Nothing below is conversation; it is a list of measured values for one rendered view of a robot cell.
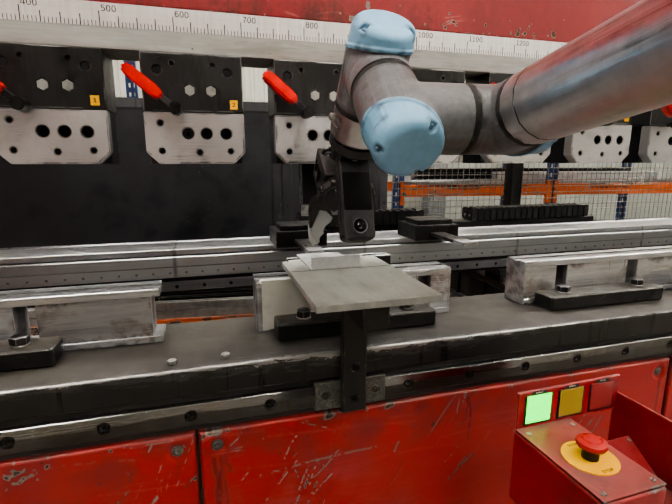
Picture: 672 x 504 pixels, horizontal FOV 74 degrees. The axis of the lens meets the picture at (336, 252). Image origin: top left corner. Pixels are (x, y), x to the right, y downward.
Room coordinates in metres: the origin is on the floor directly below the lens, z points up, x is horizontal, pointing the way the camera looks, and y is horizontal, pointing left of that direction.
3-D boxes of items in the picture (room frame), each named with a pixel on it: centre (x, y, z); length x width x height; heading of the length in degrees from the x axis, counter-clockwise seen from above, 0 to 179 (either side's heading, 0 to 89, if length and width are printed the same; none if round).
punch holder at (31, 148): (0.71, 0.42, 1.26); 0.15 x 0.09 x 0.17; 106
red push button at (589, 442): (0.54, -0.35, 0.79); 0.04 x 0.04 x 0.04
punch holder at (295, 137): (0.82, 0.04, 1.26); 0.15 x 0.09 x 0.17; 106
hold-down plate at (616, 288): (0.94, -0.58, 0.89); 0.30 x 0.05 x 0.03; 106
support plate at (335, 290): (0.68, -0.02, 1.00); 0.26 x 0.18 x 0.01; 16
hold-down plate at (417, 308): (0.78, -0.04, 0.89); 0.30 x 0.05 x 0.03; 106
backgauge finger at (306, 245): (0.98, 0.07, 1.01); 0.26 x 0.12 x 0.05; 16
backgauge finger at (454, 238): (1.08, -0.26, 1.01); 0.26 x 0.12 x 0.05; 16
